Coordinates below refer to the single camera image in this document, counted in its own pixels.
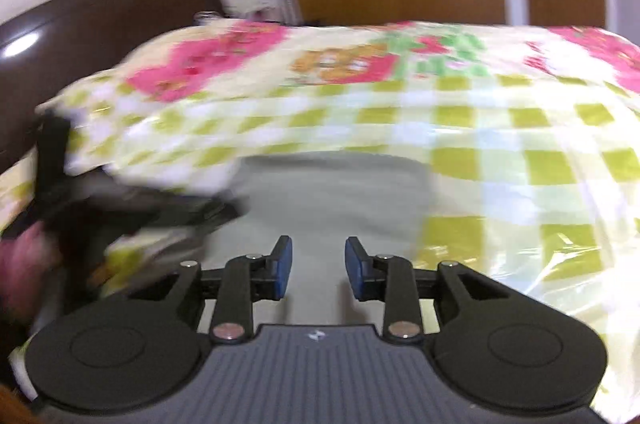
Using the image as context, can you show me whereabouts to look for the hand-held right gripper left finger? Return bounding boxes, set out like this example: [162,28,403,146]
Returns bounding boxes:
[127,235,294,345]

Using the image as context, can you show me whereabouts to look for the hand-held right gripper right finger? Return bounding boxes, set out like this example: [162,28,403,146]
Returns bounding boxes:
[344,236,511,345]

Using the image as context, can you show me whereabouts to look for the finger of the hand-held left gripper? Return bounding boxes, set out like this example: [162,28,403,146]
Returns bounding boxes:
[125,186,251,234]

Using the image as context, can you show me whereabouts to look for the grey-green pants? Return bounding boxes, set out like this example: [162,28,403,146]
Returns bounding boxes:
[200,152,436,330]

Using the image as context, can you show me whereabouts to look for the person's left hand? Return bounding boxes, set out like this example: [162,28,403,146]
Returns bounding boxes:
[0,224,62,326]

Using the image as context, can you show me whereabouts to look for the dark brown headboard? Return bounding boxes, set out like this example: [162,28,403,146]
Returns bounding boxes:
[0,0,228,177]

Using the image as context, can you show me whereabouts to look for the checked printed blanket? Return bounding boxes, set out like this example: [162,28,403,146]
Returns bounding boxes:
[0,20,640,424]

